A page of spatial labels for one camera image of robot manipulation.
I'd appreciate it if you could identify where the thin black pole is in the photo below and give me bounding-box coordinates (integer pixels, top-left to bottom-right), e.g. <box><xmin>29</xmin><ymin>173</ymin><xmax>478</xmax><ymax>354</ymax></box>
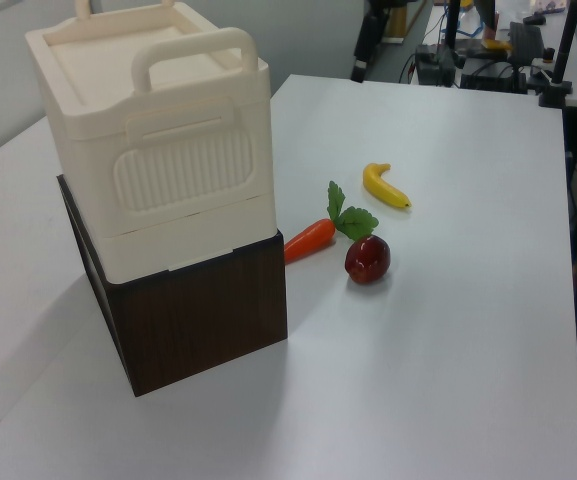
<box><xmin>442</xmin><ymin>0</ymin><xmax>465</xmax><ymax>54</ymax></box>

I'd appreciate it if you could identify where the flat black device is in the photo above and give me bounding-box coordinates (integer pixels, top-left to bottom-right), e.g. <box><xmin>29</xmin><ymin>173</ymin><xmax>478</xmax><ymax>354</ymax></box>
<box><xmin>459</xmin><ymin>54</ymin><xmax>528</xmax><ymax>94</ymax></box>

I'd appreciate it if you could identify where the black camera pole with clamp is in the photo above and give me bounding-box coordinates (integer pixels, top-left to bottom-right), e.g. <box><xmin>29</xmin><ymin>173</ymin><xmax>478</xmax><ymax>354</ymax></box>
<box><xmin>537</xmin><ymin>0</ymin><xmax>577</xmax><ymax>109</ymax></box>

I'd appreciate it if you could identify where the dark red toy apple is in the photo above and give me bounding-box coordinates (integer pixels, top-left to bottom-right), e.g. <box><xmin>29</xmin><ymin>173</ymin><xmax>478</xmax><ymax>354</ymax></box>
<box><xmin>344</xmin><ymin>233</ymin><xmax>393</xmax><ymax>285</ymax></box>

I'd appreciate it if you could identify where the yellow toy banana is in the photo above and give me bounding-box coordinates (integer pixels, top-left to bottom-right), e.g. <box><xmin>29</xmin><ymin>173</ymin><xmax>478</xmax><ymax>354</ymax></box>
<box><xmin>362</xmin><ymin>162</ymin><xmax>413</xmax><ymax>211</ymax></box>

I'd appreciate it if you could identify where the orange toy carrot with leaves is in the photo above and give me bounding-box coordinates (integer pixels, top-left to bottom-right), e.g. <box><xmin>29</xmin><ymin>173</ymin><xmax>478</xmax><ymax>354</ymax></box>
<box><xmin>283</xmin><ymin>179</ymin><xmax>380</xmax><ymax>265</ymax></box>

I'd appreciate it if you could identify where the black electronics box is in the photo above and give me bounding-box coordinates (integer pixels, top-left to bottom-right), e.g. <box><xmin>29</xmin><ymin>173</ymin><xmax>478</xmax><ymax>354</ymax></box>
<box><xmin>414</xmin><ymin>43</ymin><xmax>457</xmax><ymax>87</ymax></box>

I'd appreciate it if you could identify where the dark brown wooden drawer box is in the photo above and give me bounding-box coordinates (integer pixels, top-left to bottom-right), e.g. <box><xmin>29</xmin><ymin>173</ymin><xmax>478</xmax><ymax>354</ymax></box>
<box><xmin>56</xmin><ymin>173</ymin><xmax>289</xmax><ymax>399</ymax></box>

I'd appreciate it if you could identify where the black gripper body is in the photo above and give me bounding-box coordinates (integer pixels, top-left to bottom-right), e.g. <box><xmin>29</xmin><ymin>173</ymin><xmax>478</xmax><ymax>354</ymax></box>
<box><xmin>360</xmin><ymin>0</ymin><xmax>388</xmax><ymax>54</ymax></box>

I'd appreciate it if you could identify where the blue cable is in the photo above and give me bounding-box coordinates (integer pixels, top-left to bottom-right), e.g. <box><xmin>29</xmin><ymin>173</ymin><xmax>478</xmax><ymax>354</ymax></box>
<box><xmin>456</xmin><ymin>9</ymin><xmax>484</xmax><ymax>40</ymax></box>

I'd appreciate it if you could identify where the cream plastic toy cabinet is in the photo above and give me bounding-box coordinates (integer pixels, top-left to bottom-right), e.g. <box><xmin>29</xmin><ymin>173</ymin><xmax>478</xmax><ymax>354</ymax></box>
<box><xmin>24</xmin><ymin>0</ymin><xmax>273</xmax><ymax>286</ymax></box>

